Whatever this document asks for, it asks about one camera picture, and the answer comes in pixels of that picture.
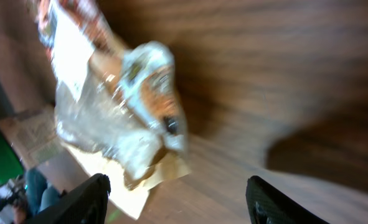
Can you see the beige brown snack pouch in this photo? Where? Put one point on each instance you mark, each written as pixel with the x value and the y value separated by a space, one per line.
pixel 116 109

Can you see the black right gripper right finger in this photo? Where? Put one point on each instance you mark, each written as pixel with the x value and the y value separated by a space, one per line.
pixel 267 205

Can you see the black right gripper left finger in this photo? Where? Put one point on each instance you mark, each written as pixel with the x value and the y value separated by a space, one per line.
pixel 85 204

